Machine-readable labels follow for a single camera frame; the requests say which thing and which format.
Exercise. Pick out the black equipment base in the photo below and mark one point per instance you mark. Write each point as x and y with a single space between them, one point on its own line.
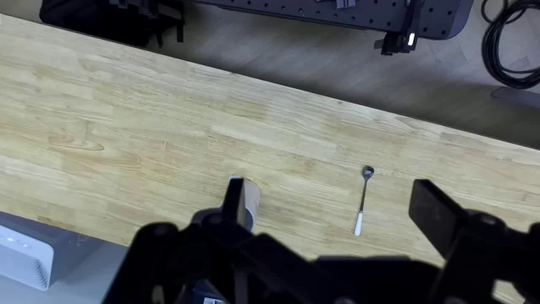
112 19

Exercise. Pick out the black bracket with metal bolts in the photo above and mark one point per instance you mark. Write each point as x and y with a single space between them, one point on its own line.
399 41

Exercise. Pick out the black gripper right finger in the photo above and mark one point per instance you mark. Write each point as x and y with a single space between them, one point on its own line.
436 217

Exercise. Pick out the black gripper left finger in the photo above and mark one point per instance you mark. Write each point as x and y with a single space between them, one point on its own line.
235 197

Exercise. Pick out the black perforated breadboard platform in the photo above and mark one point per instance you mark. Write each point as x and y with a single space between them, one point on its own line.
360 14

